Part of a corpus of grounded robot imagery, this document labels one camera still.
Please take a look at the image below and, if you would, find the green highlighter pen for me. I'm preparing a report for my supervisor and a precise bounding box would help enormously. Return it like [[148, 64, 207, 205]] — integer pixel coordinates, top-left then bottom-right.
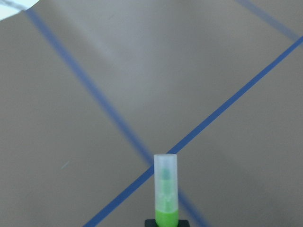
[[154, 154, 179, 227]]

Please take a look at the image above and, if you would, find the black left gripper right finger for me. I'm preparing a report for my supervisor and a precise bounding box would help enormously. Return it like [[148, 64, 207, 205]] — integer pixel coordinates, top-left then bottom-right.
[[177, 219, 190, 227]]

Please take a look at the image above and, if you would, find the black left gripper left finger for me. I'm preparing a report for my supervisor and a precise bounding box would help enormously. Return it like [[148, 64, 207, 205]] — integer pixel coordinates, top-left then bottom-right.
[[144, 219, 156, 227]]

